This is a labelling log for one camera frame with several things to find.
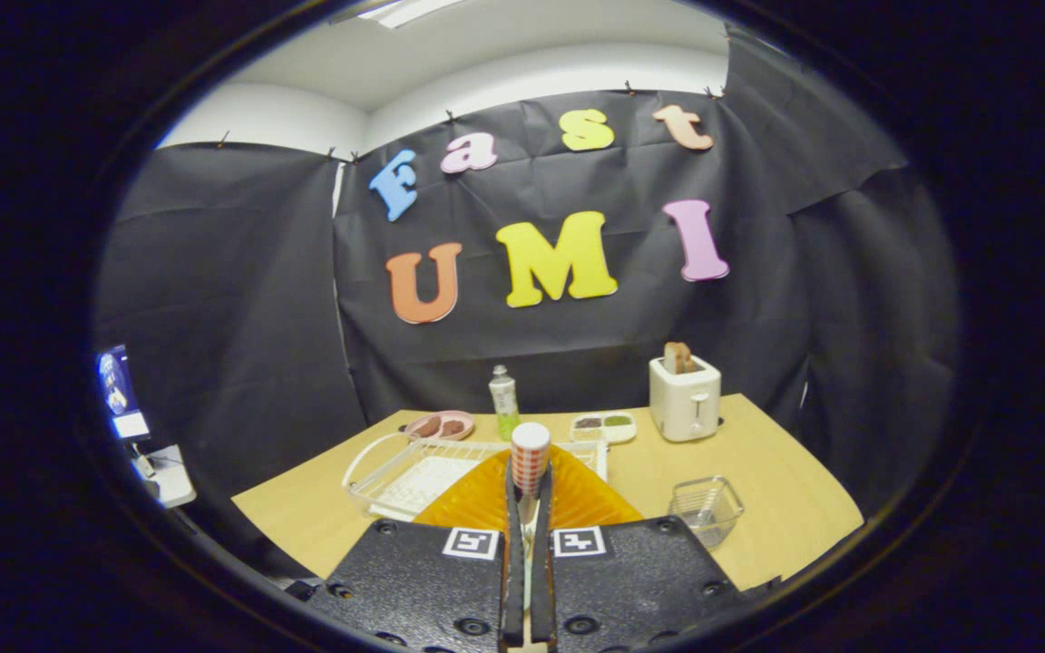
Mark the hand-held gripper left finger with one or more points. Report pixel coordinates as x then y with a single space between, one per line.
423 589

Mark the black backdrop cloth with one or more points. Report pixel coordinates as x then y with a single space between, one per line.
241 299

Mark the clear plastic bottle green drink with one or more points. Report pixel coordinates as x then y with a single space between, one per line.
503 399

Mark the brown sausage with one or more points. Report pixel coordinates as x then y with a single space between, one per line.
429 426
454 426

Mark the ceiling light panel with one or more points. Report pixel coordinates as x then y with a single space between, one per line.
409 11

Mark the brown bread slice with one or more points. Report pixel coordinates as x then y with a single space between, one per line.
678 357

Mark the white desk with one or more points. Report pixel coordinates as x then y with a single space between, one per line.
169 476

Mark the pink plate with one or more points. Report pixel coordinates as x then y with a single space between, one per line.
463 417

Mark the white divided sauce dish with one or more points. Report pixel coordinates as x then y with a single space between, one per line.
604 428

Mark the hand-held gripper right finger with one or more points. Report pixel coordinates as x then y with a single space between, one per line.
640 585

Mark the cream toaster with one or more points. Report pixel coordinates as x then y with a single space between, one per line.
686 404

